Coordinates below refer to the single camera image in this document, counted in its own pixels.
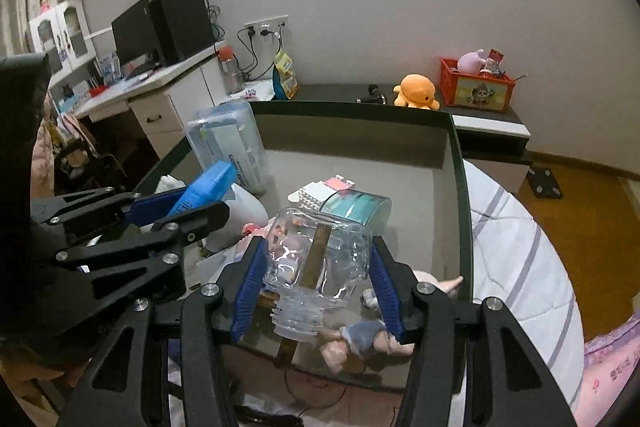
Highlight orange plush octopus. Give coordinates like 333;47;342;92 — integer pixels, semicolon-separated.
392;73;442;111

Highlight clear glass jar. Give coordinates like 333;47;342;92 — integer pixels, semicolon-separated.
262;207;375;339

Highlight white pill blister pack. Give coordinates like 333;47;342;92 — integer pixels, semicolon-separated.
289;181;333;210

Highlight black office chair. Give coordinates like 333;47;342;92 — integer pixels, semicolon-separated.
55;142;131;194

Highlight black computer tower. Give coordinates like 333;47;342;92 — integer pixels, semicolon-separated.
147;0;216;65

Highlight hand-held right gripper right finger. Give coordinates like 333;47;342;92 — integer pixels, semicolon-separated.
369;237;578;427

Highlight clear tub of teal masks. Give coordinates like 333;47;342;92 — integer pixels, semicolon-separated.
320;189;393;238

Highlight black cable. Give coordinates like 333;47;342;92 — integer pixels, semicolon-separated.
240;367;401;427

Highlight pink puffer jacket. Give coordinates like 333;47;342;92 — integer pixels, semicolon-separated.
30;97;57;198

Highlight blue box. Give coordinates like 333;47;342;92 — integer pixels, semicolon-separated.
167;161;237;218

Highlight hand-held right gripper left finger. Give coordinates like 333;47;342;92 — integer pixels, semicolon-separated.
55;236;268;427

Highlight pink floral bed sheet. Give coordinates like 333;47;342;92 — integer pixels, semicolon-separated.
575;307;640;427

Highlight black monitor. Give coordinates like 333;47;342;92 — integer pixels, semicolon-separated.
111;0;163;68

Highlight small doll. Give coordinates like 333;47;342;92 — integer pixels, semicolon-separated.
320;276;464;374

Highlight pink plush toy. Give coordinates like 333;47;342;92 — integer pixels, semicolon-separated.
457;49;488;74

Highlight white desk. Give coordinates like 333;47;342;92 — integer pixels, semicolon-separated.
60;39;231;162

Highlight yellow snack bag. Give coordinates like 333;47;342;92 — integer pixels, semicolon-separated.
271;49;301;101

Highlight clear plastic tissue container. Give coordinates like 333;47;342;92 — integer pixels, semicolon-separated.
185;101;271;195

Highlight clear bottle red cap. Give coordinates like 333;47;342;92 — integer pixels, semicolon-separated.
219;46;246;94

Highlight red plastic crate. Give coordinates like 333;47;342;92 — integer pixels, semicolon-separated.
440;57;516;112

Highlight white plastic jug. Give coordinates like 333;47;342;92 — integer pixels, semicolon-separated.
200;182;271;258

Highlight black handle tool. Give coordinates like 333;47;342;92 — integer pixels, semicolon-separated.
356;84;388;104

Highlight white wall sockets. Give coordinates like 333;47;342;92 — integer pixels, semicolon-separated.
243;14;289;38

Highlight brown wooden stick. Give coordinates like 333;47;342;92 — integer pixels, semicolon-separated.
257;227;332;368

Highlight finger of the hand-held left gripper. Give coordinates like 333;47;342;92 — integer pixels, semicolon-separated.
31;186;189;249
54;200;232;302

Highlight white glass-door cabinet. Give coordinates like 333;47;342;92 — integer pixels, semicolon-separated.
27;2;98;75

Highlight pink card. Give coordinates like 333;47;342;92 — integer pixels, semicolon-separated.
322;174;356;192

